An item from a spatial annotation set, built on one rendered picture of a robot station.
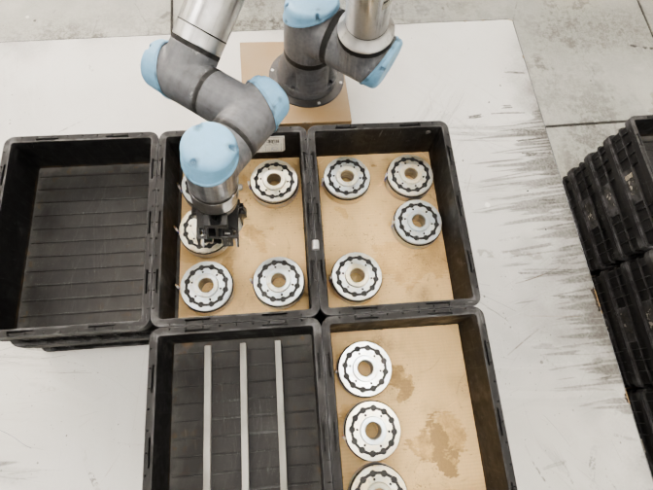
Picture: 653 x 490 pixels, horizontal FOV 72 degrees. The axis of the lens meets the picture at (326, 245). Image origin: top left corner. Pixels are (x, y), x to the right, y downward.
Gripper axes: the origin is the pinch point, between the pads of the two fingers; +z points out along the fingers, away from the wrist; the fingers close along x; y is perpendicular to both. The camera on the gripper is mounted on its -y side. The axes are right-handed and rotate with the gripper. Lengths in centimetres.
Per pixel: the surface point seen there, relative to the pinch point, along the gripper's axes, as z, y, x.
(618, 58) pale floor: 66, -113, 189
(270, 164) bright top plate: 0.1, -14.7, 10.5
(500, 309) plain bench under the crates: 10, 18, 64
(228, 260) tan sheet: 4.1, 5.6, 1.2
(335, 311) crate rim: -8.3, 19.7, 20.4
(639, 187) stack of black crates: 20, -19, 124
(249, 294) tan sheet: 3.6, 13.1, 5.3
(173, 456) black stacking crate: 5.2, 42.1, -8.9
